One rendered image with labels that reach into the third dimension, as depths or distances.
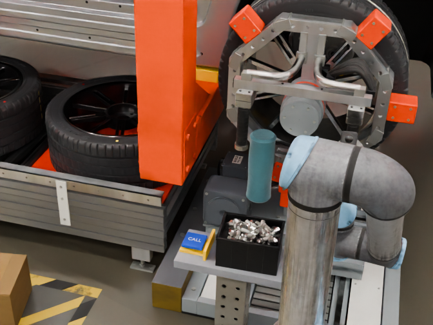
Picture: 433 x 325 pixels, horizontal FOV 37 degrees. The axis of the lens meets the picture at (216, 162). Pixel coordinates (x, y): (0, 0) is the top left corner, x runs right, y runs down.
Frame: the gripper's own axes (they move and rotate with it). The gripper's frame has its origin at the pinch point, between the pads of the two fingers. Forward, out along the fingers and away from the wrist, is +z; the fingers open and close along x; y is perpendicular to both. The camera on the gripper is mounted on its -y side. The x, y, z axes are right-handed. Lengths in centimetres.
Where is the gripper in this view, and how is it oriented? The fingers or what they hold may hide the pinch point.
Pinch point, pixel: (351, 139)
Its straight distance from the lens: 207.4
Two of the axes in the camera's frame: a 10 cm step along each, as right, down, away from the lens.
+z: 2.5, -5.2, 8.2
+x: 9.7, 1.6, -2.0
